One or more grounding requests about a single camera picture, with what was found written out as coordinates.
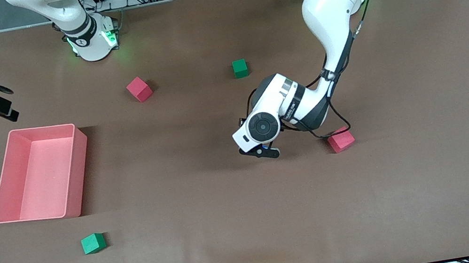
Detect pink plastic bin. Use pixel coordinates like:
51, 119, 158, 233
0, 118, 101, 231

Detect green cube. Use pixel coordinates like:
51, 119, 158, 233
231, 58, 250, 80
79, 231, 108, 256

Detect pink cube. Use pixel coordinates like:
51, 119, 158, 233
125, 74, 155, 105
325, 124, 358, 155

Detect brown table cover mat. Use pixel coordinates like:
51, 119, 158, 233
0, 0, 469, 263

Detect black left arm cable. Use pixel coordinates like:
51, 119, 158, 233
221, 0, 399, 152

